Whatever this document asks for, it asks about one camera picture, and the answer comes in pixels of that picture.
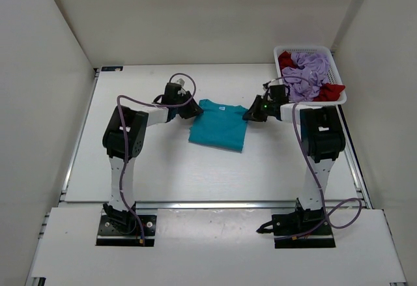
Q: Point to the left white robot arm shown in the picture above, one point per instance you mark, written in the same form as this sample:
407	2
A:
124	139

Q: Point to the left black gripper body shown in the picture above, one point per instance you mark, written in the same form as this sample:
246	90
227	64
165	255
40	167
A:
184	98

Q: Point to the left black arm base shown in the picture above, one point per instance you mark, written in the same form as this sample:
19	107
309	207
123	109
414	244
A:
111	234

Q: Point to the lilac t shirt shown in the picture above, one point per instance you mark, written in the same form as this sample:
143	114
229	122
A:
306	77

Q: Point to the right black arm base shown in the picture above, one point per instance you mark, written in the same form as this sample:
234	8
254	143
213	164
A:
301	229

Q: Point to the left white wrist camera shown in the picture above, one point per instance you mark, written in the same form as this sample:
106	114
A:
179	81

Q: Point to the red t shirt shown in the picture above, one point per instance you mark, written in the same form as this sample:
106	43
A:
329	92

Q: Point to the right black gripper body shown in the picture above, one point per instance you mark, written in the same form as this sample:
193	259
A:
270	105

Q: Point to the dark label sticker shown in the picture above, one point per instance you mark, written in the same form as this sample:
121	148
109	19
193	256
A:
111	68

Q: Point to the teal t shirt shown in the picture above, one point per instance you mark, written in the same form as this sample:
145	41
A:
221	126

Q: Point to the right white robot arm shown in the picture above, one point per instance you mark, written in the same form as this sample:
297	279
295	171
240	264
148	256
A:
318	131

